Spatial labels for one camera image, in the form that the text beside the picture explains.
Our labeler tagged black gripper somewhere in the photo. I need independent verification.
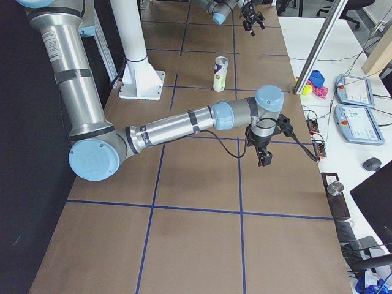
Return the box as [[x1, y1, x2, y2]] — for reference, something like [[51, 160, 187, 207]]
[[240, 1, 265, 36], [249, 133, 273, 167]]

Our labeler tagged white tennis ball can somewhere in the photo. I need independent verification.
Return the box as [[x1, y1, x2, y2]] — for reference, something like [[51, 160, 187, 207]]
[[213, 56, 228, 92]]

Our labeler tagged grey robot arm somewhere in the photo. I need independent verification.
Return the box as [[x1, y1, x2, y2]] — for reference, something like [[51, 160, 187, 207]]
[[21, 1, 284, 181], [190, 0, 265, 36]]

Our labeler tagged orange black connector block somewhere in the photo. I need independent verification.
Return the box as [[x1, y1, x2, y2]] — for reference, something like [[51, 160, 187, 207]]
[[306, 118, 320, 134]]

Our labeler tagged metal cup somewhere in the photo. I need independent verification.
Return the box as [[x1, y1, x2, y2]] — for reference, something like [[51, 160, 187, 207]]
[[326, 181, 344, 196]]

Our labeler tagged blue cloth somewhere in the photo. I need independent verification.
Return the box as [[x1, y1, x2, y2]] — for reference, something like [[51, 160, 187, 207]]
[[309, 70, 325, 88]]

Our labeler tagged pink cloth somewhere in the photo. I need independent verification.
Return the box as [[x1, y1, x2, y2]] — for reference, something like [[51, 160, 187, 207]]
[[307, 80, 329, 100]]

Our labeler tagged lower teach pendant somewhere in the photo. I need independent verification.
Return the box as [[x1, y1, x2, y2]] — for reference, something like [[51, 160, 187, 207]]
[[334, 105, 385, 145]]

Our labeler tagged teach pendant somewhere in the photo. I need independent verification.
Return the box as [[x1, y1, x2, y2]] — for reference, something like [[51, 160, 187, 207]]
[[334, 105, 385, 145], [335, 74, 375, 108]]

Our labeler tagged black computer mouse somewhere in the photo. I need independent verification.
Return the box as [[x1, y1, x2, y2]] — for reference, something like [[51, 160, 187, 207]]
[[362, 157, 381, 172]]

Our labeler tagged upper teach pendant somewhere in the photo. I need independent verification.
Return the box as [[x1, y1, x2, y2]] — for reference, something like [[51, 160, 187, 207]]
[[335, 74, 375, 108]]

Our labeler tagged black monitor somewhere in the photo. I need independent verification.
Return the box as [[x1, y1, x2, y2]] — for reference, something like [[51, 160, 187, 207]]
[[350, 162, 392, 252]]

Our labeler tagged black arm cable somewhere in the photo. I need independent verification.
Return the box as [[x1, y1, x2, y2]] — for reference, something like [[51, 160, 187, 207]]
[[200, 118, 319, 162]]

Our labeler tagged yellow ball by post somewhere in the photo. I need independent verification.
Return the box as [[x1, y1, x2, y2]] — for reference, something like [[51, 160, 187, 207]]
[[302, 85, 313, 96]]

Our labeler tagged aluminium frame post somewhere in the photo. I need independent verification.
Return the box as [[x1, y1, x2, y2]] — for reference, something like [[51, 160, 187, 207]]
[[293, 0, 348, 94]]

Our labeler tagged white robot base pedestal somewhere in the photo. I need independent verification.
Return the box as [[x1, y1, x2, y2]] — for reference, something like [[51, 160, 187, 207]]
[[110, 0, 165, 100]]

